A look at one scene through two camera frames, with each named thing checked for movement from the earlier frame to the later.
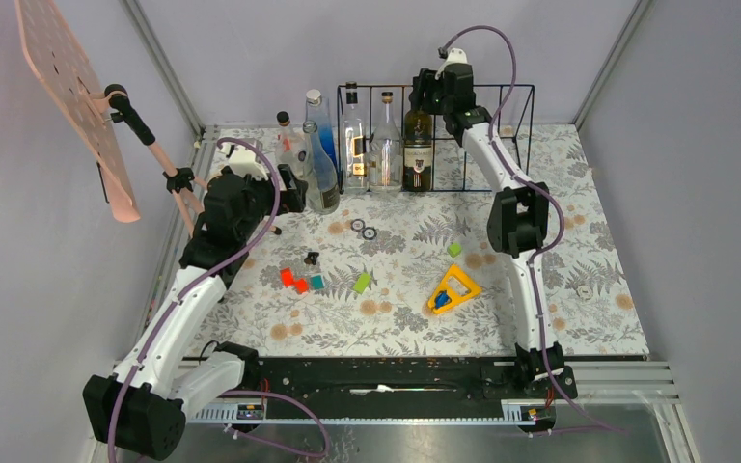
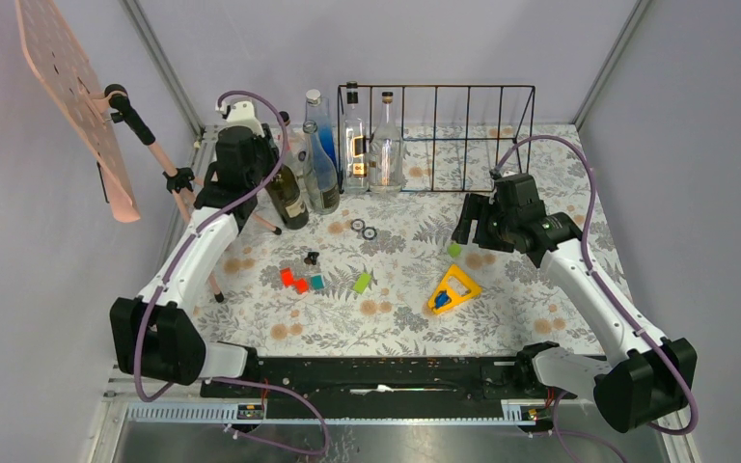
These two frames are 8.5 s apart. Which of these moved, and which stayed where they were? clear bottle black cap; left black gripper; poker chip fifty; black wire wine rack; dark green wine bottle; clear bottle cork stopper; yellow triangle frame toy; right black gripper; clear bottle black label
Moved: right black gripper; dark green wine bottle; left black gripper
Stayed: clear bottle cork stopper; yellow triangle frame toy; clear bottle black cap; poker chip fifty; clear bottle black label; black wire wine rack
